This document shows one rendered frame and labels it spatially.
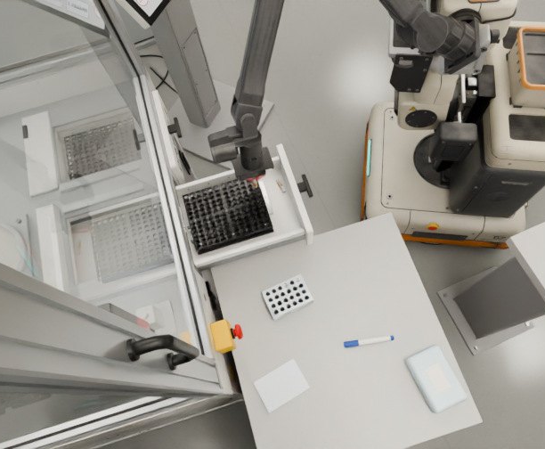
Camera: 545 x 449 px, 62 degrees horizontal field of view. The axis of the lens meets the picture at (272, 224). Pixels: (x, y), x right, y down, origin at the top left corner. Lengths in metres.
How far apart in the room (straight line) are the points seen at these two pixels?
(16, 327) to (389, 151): 1.88
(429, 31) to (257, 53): 0.38
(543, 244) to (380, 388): 0.64
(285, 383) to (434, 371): 0.39
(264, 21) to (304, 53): 1.77
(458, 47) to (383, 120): 1.03
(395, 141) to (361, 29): 0.97
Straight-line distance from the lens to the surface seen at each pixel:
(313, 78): 2.66
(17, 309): 0.38
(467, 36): 1.21
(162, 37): 2.04
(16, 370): 0.36
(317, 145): 2.41
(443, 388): 1.31
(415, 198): 2.02
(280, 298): 1.30
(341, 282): 1.35
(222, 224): 1.27
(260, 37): 1.02
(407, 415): 1.33
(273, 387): 1.29
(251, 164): 1.15
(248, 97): 1.04
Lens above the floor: 2.06
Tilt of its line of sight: 68 degrees down
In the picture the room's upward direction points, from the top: 11 degrees counter-clockwise
